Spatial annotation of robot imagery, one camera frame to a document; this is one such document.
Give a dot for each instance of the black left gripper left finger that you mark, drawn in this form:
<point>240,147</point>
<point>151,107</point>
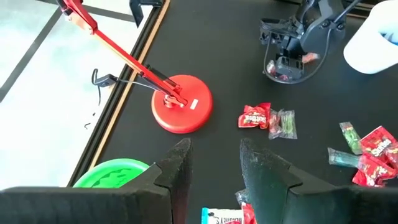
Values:
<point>93,208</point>

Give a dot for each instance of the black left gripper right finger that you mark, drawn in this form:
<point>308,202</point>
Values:
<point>295,205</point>

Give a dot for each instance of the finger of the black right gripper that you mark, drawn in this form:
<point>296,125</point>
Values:
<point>282,68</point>
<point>297,68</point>

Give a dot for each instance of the clear pack red gummy candy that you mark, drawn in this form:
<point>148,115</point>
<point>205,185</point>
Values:
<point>311,57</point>
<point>274,124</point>

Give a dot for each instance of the white blue Hershey's pack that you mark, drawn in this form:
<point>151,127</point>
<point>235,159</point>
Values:
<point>220,217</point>
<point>390,35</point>

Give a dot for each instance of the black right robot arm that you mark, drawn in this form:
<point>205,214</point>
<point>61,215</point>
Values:
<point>323,34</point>

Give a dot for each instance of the clear pack green gummy candy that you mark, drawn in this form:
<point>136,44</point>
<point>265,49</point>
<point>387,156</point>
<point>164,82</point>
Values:
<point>287,124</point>
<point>351,138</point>

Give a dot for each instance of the clear pack teal gummy candy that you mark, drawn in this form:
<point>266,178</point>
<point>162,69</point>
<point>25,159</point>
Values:
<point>342,158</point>

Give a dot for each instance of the green plastic bucket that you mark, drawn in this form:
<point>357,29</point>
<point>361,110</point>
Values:
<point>93,177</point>

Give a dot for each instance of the white plastic bucket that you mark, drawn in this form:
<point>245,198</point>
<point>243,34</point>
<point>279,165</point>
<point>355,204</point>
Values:
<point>367,46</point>

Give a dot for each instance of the red desk lamp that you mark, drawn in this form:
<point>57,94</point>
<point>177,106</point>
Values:
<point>182,115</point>

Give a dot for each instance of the black table clamp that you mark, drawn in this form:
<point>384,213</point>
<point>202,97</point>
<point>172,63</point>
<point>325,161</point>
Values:
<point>136,12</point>

